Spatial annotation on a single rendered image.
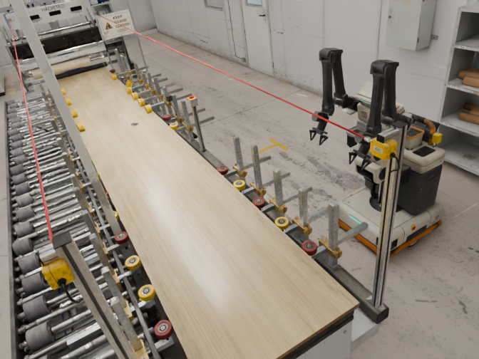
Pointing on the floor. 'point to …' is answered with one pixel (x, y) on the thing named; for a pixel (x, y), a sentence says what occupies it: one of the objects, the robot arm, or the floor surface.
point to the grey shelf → (470, 139)
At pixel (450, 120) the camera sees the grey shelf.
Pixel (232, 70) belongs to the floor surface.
